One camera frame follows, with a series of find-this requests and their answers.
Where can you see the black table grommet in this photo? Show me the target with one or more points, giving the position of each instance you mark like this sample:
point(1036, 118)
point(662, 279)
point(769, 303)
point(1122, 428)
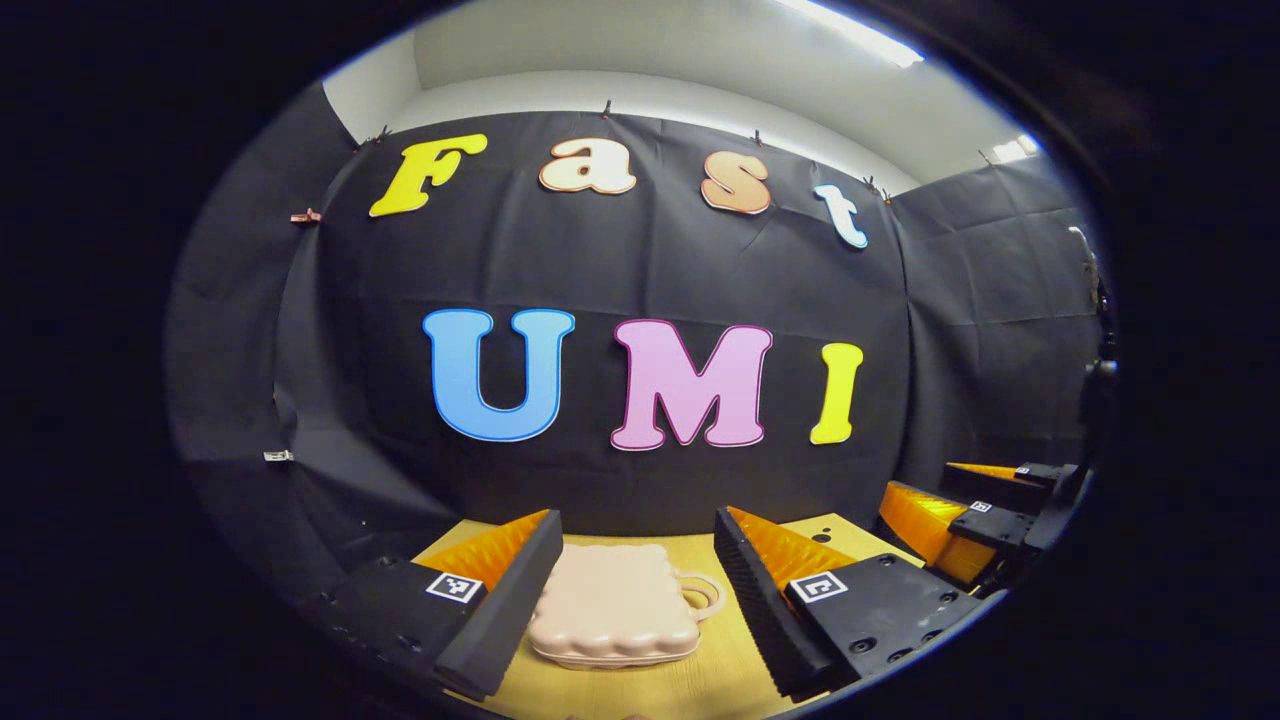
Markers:
point(822, 537)

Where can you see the small ceiling light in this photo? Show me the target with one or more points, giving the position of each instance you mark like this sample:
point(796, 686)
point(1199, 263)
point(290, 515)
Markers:
point(1012, 150)

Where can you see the black backdrop cloth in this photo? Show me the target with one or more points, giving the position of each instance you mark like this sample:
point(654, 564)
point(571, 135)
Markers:
point(620, 270)

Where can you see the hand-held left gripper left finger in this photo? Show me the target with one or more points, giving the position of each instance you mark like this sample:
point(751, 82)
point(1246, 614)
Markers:
point(510, 620)

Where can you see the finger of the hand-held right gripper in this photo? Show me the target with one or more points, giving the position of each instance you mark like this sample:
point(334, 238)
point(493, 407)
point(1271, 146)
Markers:
point(990, 485)
point(995, 525)

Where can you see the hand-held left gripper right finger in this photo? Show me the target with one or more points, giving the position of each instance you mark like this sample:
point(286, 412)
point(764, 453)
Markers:
point(760, 620)

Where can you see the pink suitcase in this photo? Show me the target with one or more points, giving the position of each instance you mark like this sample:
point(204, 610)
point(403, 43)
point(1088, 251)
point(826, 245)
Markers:
point(610, 605)

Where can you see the copper clip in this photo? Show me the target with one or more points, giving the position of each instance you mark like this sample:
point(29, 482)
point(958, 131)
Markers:
point(305, 216)

